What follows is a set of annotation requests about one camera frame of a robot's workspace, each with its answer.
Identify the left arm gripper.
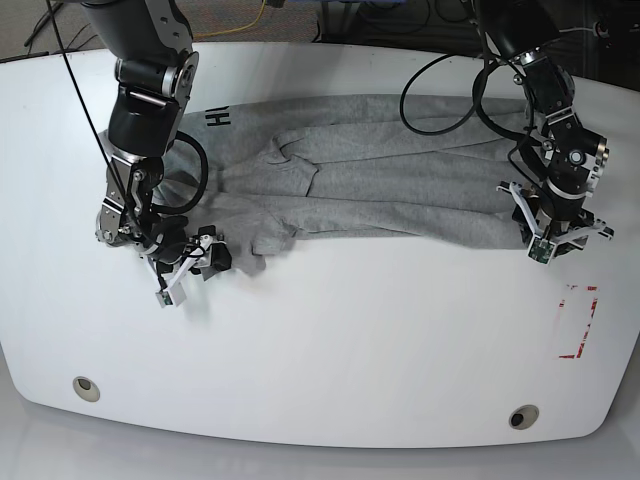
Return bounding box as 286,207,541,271
497,182,614,256

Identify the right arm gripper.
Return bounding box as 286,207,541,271
139,225,232,293

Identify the grey t-shirt with black lettering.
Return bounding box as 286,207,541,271
180,95,523,275

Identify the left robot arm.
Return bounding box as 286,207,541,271
324,1,614,264

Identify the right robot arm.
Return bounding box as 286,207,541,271
81,0,231,307

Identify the red tape rectangle marking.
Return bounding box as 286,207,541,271
552,284,600,360

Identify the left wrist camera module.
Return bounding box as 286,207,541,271
527,235,558,265

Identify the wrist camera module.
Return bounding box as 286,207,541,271
155,284,186,308
527,235,558,265

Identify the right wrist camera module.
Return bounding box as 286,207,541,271
155,284,186,308

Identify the left table cable grommet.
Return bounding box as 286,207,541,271
72,376,101,403

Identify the table cable grommet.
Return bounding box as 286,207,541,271
508,405,540,431
72,376,101,403

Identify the right table cable grommet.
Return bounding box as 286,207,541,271
508,405,540,431

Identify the yellow cable on floor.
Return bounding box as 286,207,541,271
192,0,266,41

